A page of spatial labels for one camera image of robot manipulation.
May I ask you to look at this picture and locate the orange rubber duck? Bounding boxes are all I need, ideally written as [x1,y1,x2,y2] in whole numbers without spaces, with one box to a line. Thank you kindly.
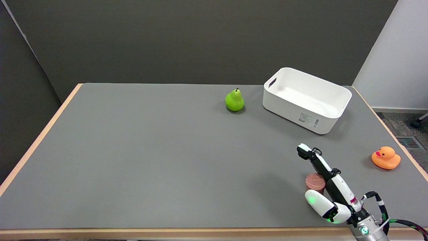
[371,146,401,170]

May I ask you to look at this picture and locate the white plastic storage bin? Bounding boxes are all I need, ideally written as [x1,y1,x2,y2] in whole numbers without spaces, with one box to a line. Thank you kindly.
[262,67,352,135]

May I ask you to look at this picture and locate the black chair caster wheel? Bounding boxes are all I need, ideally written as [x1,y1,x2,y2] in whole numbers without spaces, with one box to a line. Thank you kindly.
[411,113,428,129]

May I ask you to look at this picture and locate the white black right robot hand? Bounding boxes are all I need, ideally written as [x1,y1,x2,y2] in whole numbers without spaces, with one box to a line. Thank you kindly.
[297,144,368,225]

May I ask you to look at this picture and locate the wooden cylinder block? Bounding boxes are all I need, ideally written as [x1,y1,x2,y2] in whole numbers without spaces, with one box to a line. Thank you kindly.
[305,173,327,195]

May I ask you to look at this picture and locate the black cable with white bands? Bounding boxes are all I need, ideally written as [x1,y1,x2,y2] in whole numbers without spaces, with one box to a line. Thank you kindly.
[359,191,391,235]

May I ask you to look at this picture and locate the green black braided cable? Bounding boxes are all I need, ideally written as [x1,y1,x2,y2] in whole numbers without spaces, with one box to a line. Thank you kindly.
[388,219,428,240]

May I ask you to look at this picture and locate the metal floor vent grille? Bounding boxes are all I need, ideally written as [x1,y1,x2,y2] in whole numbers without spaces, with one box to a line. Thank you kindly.
[396,136,426,150]

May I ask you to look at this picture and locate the green toy pear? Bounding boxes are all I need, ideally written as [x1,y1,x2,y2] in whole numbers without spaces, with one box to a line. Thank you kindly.
[225,88,245,111]

